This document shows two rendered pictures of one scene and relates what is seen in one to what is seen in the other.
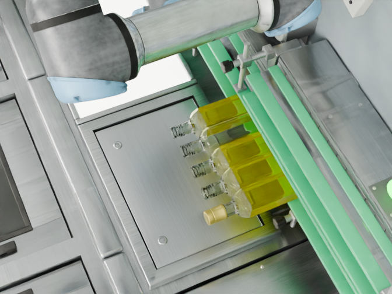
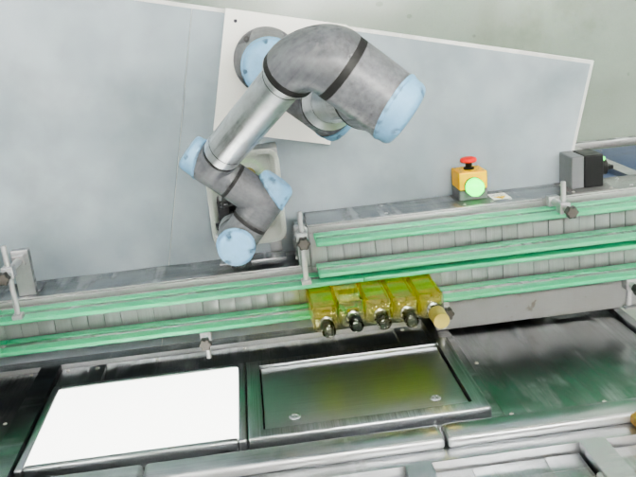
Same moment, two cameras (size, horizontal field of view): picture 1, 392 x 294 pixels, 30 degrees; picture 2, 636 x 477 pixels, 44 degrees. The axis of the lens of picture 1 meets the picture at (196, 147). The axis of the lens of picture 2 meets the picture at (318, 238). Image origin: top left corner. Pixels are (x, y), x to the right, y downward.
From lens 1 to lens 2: 1.66 m
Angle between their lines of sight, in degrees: 63
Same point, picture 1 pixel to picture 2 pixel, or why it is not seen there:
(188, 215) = (409, 381)
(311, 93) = (358, 218)
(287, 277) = (491, 353)
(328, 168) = (434, 223)
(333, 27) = (303, 194)
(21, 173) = not seen: outside the picture
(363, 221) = (491, 217)
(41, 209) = not seen: outside the picture
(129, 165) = (326, 411)
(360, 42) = (339, 170)
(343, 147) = (419, 211)
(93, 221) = (394, 440)
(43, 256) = not seen: outside the picture
